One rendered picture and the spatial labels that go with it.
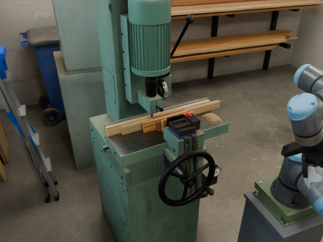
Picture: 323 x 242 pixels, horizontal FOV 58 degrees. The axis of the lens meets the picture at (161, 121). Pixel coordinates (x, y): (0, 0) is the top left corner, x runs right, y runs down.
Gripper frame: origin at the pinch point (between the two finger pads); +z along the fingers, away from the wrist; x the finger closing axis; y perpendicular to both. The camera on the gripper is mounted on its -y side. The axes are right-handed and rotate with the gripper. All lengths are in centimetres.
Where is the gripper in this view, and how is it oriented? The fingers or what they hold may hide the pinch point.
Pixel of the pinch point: (311, 172)
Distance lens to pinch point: 129.7
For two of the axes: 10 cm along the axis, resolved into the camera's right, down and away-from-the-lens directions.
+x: 4.9, -7.0, 5.2
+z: 4.4, 7.2, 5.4
